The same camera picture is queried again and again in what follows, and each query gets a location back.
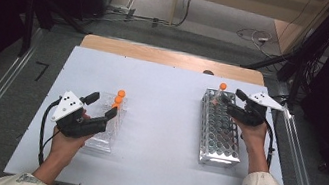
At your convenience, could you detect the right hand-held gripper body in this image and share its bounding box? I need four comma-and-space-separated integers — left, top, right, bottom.
224, 86, 289, 132

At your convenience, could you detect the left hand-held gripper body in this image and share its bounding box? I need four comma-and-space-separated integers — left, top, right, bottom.
47, 87, 112, 144

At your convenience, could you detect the clear plastic tube rack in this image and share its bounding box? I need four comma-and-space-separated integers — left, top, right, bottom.
78, 89, 130, 157

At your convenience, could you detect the metal test tube rack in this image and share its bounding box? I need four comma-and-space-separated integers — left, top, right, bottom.
190, 87, 252, 172

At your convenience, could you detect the person's right hand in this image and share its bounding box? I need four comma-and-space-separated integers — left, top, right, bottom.
228, 116, 271, 158

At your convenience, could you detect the person's left hand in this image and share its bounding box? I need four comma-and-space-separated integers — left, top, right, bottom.
47, 125, 95, 163

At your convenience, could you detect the white board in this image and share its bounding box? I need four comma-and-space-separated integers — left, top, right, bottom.
1, 37, 314, 185

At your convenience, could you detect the wooden table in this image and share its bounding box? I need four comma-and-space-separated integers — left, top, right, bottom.
78, 32, 269, 87

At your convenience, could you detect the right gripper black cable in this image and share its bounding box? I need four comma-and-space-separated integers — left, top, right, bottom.
256, 120, 280, 169

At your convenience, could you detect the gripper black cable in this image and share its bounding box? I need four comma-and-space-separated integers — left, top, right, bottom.
34, 96, 63, 168
256, 120, 280, 169

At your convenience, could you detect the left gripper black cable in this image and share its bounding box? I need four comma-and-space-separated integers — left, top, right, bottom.
34, 96, 63, 168

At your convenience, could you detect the white floor cable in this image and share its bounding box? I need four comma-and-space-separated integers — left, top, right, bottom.
233, 26, 278, 59

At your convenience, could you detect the black metal stand with cables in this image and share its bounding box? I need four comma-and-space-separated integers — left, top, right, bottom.
235, 0, 329, 118

